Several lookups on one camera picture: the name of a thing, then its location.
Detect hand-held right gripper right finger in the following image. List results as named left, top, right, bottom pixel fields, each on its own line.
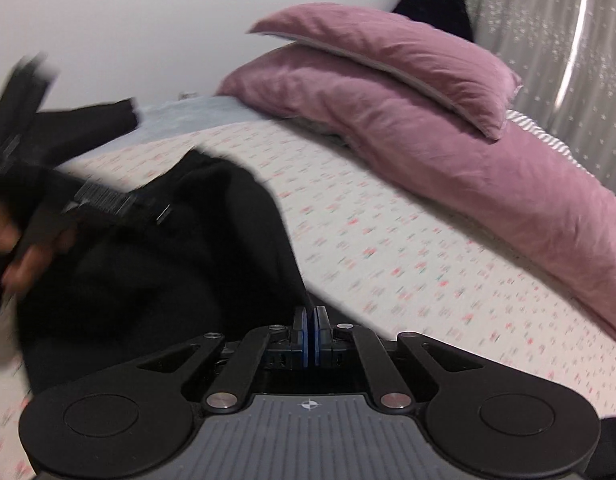
left=315, top=306, right=484, bottom=413

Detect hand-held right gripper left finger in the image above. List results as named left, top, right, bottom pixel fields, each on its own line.
left=138, top=306, right=309, bottom=413

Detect black pants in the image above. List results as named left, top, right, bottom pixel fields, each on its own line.
left=12, top=99, right=309, bottom=396

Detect person's left hand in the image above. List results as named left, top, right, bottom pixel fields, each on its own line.
left=0, top=197, right=79, bottom=295

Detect floral white bed sheet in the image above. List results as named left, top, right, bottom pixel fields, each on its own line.
left=0, top=105, right=616, bottom=480

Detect pink duvet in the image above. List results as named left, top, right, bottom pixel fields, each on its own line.
left=215, top=42, right=616, bottom=351

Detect pink pillow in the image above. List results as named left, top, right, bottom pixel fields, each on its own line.
left=248, top=2, right=523, bottom=142

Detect striped grey white cloth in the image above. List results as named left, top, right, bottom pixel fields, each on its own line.
left=505, top=109, right=596, bottom=176

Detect dark cloth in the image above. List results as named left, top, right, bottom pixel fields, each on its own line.
left=599, top=416, right=616, bottom=480

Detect black hanging garment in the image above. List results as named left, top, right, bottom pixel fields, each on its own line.
left=390, top=0, right=476, bottom=43

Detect grey star-print curtain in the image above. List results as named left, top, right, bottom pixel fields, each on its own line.
left=440, top=0, right=616, bottom=201

